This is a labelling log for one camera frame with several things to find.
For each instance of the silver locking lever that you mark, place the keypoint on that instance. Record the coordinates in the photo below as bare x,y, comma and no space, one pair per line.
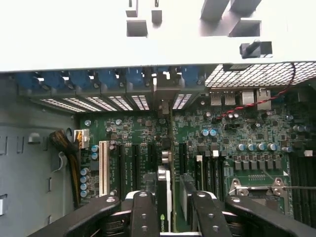
256,188

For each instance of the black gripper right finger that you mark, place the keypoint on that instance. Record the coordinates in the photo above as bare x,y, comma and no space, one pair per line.
209,217

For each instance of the white PCI slot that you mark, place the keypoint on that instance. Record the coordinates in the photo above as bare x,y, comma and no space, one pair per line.
104,170

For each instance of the open PC case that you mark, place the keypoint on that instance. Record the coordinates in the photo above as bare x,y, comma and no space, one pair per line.
24,148

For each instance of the short black expansion slot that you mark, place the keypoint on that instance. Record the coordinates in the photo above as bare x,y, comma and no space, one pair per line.
151,155

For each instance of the white power connector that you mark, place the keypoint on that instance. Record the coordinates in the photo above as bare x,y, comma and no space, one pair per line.
85,138

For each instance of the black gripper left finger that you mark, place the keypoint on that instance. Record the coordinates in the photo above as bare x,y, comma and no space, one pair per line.
143,217

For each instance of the CPU socket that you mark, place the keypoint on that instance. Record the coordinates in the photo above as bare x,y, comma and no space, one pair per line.
259,195

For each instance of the green motherboard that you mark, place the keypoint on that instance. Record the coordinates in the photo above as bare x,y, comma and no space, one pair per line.
138,128

